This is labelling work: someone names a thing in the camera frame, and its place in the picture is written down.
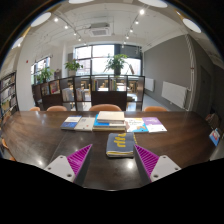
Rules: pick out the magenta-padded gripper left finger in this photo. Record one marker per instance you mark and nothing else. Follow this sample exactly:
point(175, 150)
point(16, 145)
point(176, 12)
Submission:
point(58, 166)

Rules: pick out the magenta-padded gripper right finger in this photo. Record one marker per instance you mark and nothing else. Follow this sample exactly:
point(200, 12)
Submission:
point(165, 166)

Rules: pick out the grey towel with yellow letters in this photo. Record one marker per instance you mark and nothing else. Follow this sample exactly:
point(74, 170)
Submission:
point(120, 145)

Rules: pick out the purple white booklet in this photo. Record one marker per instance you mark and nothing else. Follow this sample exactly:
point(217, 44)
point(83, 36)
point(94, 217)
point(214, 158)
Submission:
point(154, 124)

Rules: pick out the dark blue book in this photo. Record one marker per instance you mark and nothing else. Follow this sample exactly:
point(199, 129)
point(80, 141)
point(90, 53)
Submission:
point(70, 123)

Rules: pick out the white teal illustrated booklet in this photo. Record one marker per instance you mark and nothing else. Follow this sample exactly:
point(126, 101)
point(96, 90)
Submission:
point(135, 126)

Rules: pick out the white book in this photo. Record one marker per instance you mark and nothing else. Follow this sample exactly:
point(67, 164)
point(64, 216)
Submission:
point(84, 124)

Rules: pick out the blue cover book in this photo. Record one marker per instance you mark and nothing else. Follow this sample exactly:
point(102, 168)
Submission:
point(97, 123)

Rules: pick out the tan thick book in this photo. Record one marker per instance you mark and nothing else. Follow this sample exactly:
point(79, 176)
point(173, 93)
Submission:
point(108, 129)

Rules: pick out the cream hardcover book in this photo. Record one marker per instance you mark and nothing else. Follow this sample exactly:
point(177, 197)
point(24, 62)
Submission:
point(110, 116)

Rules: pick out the orange chairs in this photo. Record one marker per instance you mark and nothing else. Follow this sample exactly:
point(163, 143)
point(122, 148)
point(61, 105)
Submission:
point(105, 107)

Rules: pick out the dark wooden shelf unit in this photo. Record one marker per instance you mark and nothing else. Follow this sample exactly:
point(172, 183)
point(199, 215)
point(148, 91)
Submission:
point(108, 98)

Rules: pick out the small potted plant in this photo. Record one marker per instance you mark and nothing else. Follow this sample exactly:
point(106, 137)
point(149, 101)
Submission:
point(44, 75)

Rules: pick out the medium potted plant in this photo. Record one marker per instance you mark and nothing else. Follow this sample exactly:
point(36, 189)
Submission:
point(74, 66)

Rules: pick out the large potted plant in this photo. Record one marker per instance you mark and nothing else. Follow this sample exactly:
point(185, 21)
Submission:
point(116, 62)

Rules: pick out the ceiling air conditioner unit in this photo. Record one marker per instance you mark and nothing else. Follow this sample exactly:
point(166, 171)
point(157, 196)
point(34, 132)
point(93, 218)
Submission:
point(100, 30)

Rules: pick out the ceiling track spotlights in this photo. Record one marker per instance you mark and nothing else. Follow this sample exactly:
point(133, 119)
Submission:
point(142, 12)

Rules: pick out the large white wall radiator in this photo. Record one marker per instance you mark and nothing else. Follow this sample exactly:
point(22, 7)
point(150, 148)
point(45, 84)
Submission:
point(174, 94)

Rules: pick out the small white wall radiator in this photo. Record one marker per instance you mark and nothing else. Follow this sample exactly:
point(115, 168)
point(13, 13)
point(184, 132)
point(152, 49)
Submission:
point(149, 84)

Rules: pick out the wall bookshelf with books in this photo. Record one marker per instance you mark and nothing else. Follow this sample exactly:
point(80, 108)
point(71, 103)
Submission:
point(7, 95)

